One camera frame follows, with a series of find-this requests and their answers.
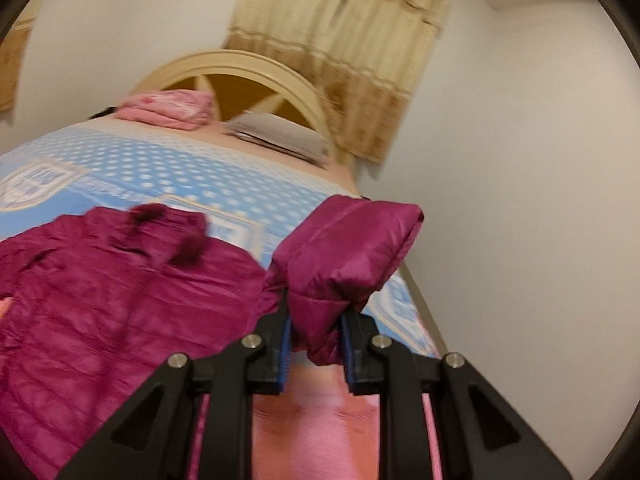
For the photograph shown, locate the magenta puffer jacket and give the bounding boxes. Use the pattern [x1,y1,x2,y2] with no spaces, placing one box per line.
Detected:
[1,195,424,479]

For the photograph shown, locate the blue pink patterned bed blanket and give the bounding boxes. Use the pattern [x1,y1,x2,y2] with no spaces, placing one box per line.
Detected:
[0,118,444,480]

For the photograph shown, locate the folded pink blanket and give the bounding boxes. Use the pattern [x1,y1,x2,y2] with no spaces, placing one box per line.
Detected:
[114,89,220,131]

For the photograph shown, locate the grey striped pillow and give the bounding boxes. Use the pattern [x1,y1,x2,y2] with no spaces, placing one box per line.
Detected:
[226,112,330,166]

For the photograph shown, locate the cream arched wooden headboard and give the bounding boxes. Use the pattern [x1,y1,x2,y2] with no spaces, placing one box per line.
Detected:
[130,49,340,160]

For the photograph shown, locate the side beige gold curtain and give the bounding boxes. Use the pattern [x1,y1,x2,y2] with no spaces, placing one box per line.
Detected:
[0,0,43,112]

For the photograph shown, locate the beige gold window curtain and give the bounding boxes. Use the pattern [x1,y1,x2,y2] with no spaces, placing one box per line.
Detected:
[226,0,451,164]

